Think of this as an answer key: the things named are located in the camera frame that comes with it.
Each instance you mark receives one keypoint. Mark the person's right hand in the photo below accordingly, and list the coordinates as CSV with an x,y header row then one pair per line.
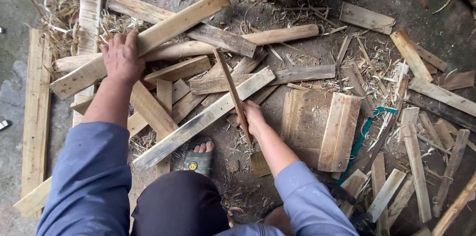
x,y
254,118

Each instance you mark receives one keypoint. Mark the person's left hand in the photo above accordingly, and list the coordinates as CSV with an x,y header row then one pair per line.
x,y
122,63

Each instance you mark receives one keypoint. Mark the person's left fingers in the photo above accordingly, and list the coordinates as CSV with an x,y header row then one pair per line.
x,y
121,40

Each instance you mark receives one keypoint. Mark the person's right fingers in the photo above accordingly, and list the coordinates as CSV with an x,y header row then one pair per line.
x,y
248,108

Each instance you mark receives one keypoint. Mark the thin dark wooden stick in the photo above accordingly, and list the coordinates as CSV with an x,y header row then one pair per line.
x,y
228,79

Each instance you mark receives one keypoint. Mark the long pale wooden plank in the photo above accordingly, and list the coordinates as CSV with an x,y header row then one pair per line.
x,y
178,23

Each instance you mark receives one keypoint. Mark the tall whitish wooden plank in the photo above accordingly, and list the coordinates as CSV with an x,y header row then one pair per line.
x,y
91,5

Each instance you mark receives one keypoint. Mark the grey whitewashed long plank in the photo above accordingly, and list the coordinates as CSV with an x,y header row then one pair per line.
x,y
200,120

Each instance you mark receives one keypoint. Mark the small tan wooden block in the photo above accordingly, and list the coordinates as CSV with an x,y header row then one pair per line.
x,y
260,164

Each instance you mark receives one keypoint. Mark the person's left foot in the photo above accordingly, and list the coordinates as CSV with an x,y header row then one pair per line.
x,y
203,147

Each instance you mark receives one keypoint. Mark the heap of straw shavings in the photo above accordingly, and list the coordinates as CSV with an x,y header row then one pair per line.
x,y
63,9

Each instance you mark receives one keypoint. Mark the brown flat wooden plank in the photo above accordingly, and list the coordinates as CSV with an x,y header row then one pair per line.
x,y
305,73

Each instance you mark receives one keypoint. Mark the green camouflage sandal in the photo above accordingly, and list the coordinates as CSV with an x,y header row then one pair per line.
x,y
199,163

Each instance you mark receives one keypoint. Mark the pile of short wooden planks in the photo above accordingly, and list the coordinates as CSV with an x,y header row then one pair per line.
x,y
152,111

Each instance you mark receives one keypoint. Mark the round pale wooden pole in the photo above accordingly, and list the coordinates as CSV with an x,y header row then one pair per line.
x,y
282,34

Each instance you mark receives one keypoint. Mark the wide wooden board panel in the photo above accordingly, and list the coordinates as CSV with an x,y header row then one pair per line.
x,y
334,131

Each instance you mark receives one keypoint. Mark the long yellowish wooden plank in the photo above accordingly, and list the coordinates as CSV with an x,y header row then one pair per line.
x,y
35,117

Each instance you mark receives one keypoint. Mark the person's black trousers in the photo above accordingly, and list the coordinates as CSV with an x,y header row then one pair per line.
x,y
178,206

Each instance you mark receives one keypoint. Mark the person's blue shirt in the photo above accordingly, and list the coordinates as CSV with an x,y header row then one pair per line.
x,y
89,176

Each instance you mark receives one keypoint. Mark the small white object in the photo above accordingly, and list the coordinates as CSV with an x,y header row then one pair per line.
x,y
3,125

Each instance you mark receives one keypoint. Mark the pile of wooden offcuts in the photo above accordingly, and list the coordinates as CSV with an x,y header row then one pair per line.
x,y
418,161

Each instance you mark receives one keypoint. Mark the green frame saw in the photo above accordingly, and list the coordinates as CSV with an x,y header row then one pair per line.
x,y
362,131

